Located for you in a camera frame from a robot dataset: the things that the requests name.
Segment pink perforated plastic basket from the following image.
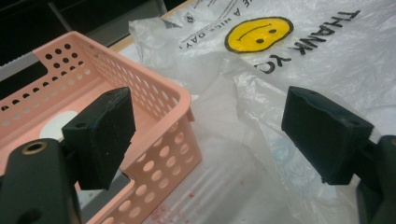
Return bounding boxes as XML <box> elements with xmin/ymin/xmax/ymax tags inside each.
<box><xmin>0</xmin><ymin>31</ymin><xmax>203</xmax><ymax>224</ymax></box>

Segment translucent white plastic bag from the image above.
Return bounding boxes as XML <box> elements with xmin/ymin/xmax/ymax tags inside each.
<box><xmin>129</xmin><ymin>0</ymin><xmax>396</xmax><ymax>224</ymax></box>

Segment white paper table sheet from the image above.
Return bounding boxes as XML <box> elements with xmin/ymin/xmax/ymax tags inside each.
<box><xmin>78</xmin><ymin>155</ymin><xmax>250</xmax><ymax>224</ymax></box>

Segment metal floor rail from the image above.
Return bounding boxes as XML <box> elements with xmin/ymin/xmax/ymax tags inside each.
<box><xmin>0</xmin><ymin>50</ymin><xmax>40</xmax><ymax>82</ymax></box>

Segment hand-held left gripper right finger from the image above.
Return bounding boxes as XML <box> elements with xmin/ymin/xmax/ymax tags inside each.
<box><xmin>280</xmin><ymin>86</ymin><xmax>375</xmax><ymax>186</ymax></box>

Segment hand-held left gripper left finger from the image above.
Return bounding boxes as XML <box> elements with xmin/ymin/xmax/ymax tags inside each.
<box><xmin>61</xmin><ymin>86</ymin><xmax>137</xmax><ymax>191</ymax></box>

